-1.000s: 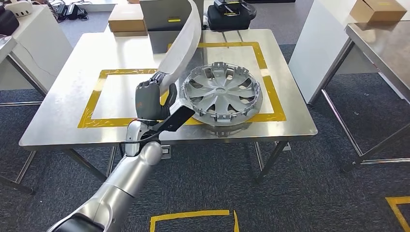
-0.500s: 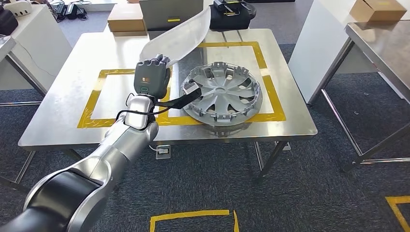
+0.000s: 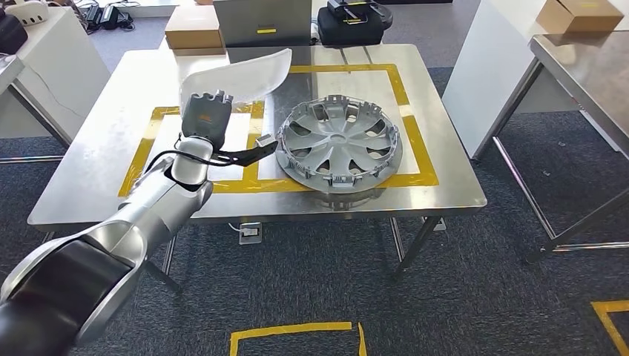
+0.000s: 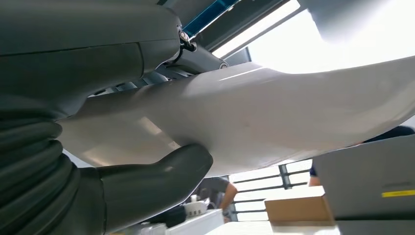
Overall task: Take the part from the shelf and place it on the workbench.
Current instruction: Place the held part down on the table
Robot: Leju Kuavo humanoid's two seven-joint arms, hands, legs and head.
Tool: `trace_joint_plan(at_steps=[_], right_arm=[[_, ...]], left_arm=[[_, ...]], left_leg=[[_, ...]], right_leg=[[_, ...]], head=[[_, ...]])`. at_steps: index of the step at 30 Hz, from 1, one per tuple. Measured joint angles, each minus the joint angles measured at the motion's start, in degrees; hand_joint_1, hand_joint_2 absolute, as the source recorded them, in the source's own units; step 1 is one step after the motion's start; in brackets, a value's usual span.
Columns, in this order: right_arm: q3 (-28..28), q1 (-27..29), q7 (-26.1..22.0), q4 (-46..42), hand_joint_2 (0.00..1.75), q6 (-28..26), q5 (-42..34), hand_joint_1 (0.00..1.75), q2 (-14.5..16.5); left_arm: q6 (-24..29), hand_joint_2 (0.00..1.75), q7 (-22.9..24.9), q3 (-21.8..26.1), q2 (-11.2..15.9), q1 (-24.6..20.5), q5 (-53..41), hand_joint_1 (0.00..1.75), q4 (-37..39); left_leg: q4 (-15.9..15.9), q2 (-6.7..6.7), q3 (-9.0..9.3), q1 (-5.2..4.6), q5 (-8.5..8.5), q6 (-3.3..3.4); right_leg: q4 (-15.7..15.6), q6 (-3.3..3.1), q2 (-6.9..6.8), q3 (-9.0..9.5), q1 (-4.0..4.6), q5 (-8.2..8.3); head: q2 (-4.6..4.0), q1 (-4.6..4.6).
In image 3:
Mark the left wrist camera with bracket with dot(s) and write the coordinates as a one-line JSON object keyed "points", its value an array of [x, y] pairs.
{"points": [[266, 141]]}

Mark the steel floor socket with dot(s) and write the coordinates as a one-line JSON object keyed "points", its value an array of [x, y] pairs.
{"points": [[441, 225], [250, 233]]}

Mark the stainless steel table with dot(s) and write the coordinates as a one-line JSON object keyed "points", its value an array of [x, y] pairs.
{"points": [[10, 71], [589, 73]]}

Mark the black power adapters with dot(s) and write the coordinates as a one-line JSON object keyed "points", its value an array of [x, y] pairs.
{"points": [[105, 17]]}

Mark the stainless steel workbench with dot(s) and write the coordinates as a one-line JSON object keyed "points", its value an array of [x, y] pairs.
{"points": [[98, 147]]}

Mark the brown cardboard box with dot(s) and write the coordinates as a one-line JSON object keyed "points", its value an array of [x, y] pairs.
{"points": [[580, 14], [194, 29]]}

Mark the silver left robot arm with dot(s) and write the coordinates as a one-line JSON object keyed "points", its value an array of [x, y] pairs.
{"points": [[147, 211]]}

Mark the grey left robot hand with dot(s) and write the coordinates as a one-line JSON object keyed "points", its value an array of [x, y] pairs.
{"points": [[206, 120]]}

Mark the small yellow tape rectangle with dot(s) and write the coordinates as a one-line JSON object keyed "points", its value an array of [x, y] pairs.
{"points": [[141, 147]]}

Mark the white curved plastic part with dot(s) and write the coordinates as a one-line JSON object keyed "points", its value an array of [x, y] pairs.
{"points": [[245, 78]]}

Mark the black bag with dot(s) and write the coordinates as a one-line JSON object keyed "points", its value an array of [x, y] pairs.
{"points": [[349, 32]]}

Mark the black case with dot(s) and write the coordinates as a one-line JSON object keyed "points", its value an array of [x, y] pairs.
{"points": [[12, 34]]}

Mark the white VR headset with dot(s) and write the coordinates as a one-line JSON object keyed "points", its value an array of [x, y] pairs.
{"points": [[32, 12]]}

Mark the grey case with yellow label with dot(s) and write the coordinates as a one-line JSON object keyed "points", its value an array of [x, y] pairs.
{"points": [[260, 19]]}

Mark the yellow floor tape square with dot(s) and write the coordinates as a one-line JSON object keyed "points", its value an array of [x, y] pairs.
{"points": [[295, 328], [609, 305]]}

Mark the large yellow tape rectangle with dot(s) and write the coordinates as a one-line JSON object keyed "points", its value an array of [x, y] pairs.
{"points": [[399, 83]]}

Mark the silver wheel hubcap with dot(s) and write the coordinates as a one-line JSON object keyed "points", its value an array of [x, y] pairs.
{"points": [[339, 142]]}

